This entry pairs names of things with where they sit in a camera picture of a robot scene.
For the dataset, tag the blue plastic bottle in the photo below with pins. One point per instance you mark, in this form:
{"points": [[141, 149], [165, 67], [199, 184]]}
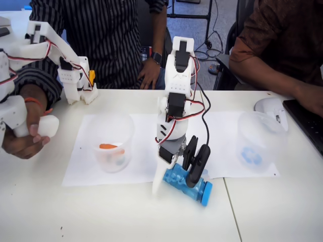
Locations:
{"points": [[176, 180]]}

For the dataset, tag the white computer mouse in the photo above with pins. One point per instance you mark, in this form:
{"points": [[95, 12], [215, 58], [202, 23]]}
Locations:
{"points": [[270, 106]]}

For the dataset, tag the white leader arm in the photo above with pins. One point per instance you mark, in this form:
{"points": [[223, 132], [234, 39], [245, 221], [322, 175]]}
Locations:
{"points": [[63, 50]]}

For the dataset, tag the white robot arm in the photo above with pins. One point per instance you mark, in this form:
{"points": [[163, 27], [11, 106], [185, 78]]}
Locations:
{"points": [[176, 75]]}

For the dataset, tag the striped-shirt person's left forearm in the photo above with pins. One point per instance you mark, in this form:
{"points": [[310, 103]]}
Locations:
{"points": [[159, 32]]}

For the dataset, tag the brown-shirt person's right forearm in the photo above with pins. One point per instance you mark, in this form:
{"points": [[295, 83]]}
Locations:
{"points": [[265, 75]]}

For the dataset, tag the orange carrot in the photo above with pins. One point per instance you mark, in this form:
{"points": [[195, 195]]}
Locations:
{"points": [[107, 146]]}

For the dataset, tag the striped-shirt person's left hand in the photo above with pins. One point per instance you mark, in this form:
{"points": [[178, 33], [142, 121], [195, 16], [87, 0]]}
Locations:
{"points": [[149, 73]]}

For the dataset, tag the brown-shirt person's right hand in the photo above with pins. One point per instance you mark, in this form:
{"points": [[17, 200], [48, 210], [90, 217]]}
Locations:
{"points": [[310, 100]]}

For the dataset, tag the striped-shirt person's right hand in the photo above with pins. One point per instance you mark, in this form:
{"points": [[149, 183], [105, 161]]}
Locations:
{"points": [[22, 147]]}

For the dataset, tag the black gripper webcam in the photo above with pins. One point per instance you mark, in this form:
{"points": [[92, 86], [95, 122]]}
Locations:
{"points": [[199, 164]]}

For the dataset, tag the plain white paper sheet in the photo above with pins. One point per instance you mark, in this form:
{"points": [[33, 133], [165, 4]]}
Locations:
{"points": [[143, 151]]}

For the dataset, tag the white paper sheet blue print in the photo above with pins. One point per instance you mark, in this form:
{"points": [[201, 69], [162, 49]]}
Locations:
{"points": [[222, 141]]}

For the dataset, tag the left clear plastic cup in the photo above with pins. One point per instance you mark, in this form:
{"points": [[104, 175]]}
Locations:
{"points": [[126, 141]]}

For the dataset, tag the clear plastic cup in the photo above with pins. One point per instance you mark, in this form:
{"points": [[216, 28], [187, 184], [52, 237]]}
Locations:
{"points": [[126, 141], [265, 141]]}

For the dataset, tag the right clear plastic cup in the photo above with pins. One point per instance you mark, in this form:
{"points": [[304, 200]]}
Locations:
{"points": [[265, 141]]}

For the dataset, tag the black office chair with armrest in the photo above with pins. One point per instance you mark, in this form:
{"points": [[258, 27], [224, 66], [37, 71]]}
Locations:
{"points": [[225, 73]]}

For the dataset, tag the black smartwatch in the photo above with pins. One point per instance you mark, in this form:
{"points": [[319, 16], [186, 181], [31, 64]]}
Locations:
{"points": [[157, 57]]}

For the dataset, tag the red and black box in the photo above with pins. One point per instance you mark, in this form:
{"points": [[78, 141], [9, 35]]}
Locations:
{"points": [[146, 53]]}

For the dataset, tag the yellow clamp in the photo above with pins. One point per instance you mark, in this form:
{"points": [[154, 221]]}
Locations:
{"points": [[92, 78]]}

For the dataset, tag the black laptop keyboard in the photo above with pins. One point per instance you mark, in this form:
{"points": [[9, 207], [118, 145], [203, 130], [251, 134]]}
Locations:
{"points": [[305, 123]]}

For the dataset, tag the striped-shirt person's torso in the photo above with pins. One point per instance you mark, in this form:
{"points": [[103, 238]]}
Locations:
{"points": [[101, 37]]}

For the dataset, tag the black wheeled metal rack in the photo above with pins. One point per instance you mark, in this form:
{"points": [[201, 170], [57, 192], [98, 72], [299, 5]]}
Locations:
{"points": [[208, 22]]}

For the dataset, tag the person in brown shirt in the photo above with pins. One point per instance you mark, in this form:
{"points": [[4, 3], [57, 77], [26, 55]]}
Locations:
{"points": [[282, 30]]}

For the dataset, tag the white side desk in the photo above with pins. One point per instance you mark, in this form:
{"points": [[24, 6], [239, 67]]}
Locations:
{"points": [[17, 32]]}

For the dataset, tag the flat black device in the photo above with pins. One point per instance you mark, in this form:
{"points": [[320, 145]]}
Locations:
{"points": [[3, 31]]}

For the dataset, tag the flat grey device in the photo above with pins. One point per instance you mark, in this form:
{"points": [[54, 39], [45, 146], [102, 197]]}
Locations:
{"points": [[4, 21]]}

